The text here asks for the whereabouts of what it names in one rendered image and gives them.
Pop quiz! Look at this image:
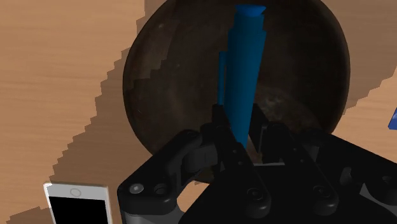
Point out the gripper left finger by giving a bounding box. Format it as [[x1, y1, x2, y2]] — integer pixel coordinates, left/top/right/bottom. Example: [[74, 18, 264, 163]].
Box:
[[116, 104, 272, 219]]

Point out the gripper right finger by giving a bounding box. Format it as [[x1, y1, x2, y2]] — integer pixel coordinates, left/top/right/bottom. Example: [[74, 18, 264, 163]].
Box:
[[249, 103, 397, 216]]

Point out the blue pen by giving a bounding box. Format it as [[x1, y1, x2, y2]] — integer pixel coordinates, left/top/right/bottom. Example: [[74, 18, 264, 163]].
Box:
[[216, 4, 267, 150]]

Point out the dark brown bowl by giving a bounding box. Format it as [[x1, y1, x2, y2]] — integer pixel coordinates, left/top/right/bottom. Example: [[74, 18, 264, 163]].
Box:
[[122, 0, 351, 164]]

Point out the blue object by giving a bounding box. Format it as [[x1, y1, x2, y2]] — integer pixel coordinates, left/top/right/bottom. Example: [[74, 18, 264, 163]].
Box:
[[387, 108, 397, 130]]

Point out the white smartphone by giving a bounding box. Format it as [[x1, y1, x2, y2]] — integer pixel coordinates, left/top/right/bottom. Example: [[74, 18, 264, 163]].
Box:
[[43, 181, 114, 224]]

